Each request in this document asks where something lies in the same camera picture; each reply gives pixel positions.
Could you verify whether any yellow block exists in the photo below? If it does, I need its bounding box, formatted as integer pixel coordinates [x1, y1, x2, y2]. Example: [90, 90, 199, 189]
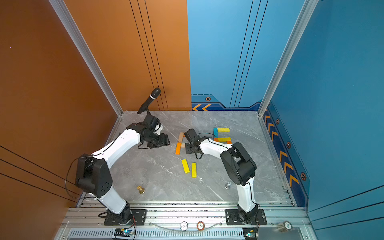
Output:
[182, 159, 190, 174]
[191, 163, 197, 178]
[217, 128, 230, 133]
[217, 137, 232, 142]

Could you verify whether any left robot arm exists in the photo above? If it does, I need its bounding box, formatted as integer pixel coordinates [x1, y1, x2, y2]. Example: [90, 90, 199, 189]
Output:
[75, 123, 170, 219]

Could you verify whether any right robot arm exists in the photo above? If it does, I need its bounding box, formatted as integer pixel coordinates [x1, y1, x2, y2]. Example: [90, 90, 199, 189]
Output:
[185, 137, 260, 222]

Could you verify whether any black microphone on stand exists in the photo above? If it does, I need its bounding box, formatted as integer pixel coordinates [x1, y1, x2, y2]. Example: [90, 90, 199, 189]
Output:
[137, 88, 162, 115]

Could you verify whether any silver chess piece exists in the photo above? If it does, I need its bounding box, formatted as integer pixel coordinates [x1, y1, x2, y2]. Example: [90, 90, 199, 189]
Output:
[225, 182, 232, 190]

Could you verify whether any brass chess piece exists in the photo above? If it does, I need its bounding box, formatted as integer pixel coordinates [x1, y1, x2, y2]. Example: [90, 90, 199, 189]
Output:
[137, 186, 146, 194]

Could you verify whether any copper tape roll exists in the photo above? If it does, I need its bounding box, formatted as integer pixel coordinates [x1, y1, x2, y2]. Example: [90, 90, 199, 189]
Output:
[197, 221, 205, 231]

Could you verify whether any left green circuit board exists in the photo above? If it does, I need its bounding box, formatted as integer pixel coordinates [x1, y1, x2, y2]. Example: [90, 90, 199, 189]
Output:
[114, 228, 135, 239]

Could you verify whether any green circuit board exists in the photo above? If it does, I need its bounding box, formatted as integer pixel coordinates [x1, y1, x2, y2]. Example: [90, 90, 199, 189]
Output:
[242, 228, 259, 240]
[114, 228, 135, 239]

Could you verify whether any right green circuit board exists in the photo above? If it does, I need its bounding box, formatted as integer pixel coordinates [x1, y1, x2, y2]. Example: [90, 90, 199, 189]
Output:
[242, 228, 259, 240]

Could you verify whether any silver tape roll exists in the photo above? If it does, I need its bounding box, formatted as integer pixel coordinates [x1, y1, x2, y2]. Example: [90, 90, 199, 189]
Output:
[277, 221, 293, 233]

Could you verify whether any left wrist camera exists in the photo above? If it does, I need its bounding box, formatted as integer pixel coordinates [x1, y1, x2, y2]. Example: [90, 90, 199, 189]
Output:
[144, 115, 163, 135]

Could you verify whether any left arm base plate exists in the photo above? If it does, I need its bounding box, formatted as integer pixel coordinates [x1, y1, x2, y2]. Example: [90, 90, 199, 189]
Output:
[104, 209, 147, 226]

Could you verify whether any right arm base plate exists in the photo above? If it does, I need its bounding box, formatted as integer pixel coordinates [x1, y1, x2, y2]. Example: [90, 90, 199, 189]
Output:
[225, 208, 268, 226]

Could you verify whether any aluminium front rail frame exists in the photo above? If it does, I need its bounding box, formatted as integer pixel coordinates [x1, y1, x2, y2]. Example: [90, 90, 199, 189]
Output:
[55, 201, 316, 240]

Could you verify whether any aluminium corner post left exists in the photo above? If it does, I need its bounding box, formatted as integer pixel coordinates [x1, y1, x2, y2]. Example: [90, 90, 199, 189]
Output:
[48, 0, 124, 117]

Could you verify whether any aluminium corner post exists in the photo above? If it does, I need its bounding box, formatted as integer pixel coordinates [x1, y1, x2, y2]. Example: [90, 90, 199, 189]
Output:
[48, 0, 124, 117]
[258, 0, 319, 117]

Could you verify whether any aluminium corner post right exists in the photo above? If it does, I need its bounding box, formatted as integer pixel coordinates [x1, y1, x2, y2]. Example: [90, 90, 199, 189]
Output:
[258, 0, 319, 117]

